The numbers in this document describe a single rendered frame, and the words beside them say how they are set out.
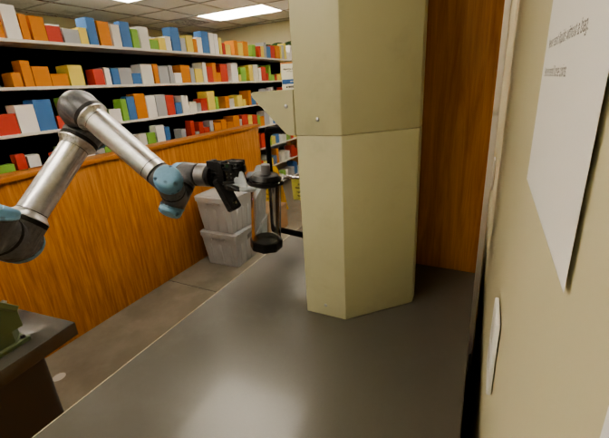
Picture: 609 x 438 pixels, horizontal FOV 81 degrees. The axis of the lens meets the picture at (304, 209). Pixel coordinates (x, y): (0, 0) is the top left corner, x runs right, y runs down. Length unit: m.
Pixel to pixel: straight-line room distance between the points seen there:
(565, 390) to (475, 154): 0.96
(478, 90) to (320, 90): 0.47
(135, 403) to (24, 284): 1.90
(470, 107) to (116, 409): 1.09
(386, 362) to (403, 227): 0.32
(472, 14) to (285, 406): 1.01
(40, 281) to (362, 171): 2.27
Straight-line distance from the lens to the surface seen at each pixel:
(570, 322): 0.20
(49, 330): 1.22
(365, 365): 0.86
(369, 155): 0.83
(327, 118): 0.80
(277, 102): 0.86
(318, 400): 0.79
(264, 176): 1.05
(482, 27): 1.11
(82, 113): 1.24
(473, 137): 1.12
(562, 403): 0.21
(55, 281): 2.79
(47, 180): 1.32
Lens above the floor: 1.52
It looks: 19 degrees down
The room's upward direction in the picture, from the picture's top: 3 degrees counter-clockwise
